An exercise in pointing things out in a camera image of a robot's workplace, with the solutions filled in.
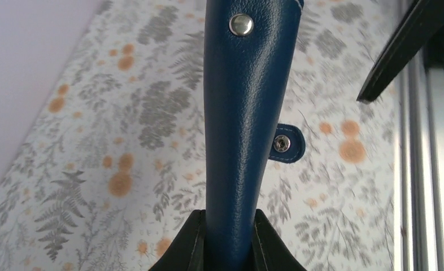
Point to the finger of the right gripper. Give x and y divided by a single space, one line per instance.
421 27

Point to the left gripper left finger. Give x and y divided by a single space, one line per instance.
186 252

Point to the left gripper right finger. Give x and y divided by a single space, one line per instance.
269 252

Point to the blue leather card holder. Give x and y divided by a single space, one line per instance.
248 49

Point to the floral patterned table mat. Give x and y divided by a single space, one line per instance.
115 162

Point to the aluminium rail frame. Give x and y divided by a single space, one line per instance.
419 160

